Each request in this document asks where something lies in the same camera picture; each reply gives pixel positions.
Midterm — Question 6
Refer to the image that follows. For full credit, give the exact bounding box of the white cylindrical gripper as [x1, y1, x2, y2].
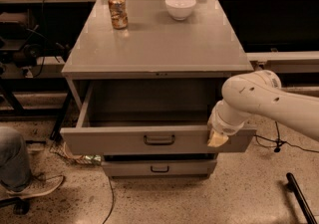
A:
[207, 100, 248, 147]

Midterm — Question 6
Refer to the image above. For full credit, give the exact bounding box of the grey top drawer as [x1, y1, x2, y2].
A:
[61, 79, 255, 155]

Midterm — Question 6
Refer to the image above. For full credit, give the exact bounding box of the grey drawer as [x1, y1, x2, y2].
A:
[102, 159, 217, 177]
[61, 79, 255, 155]

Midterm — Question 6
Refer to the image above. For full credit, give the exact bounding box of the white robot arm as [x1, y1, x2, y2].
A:
[207, 70, 319, 147]

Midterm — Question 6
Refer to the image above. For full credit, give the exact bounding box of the grey bottom drawer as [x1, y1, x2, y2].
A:
[102, 159, 217, 177]

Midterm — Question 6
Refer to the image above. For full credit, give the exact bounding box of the grey metal drawer cabinet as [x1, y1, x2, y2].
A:
[63, 0, 252, 163]

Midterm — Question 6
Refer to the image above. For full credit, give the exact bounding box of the black tube bottom right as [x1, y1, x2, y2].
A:
[286, 172, 318, 224]

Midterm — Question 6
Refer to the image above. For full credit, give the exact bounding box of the white ceramic bowl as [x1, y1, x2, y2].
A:
[165, 0, 196, 20]

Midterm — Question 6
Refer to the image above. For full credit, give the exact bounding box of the orange crushed soda can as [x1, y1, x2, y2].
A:
[108, 0, 128, 29]

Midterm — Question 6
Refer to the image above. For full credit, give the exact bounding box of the grey sneaker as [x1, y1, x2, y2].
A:
[6, 175, 64, 199]

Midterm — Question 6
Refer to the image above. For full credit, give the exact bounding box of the person's leg in jeans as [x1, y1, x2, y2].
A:
[0, 126, 31, 192]

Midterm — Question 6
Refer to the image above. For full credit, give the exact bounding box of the black office chair base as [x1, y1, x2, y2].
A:
[0, 197, 30, 215]

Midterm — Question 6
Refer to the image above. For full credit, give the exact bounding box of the dark machinery on left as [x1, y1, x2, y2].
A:
[0, 10, 70, 78]

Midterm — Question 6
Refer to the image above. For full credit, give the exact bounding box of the black power cable right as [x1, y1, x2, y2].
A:
[254, 120, 319, 154]

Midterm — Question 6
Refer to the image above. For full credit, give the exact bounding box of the black cable on floor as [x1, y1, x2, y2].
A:
[101, 176, 116, 224]

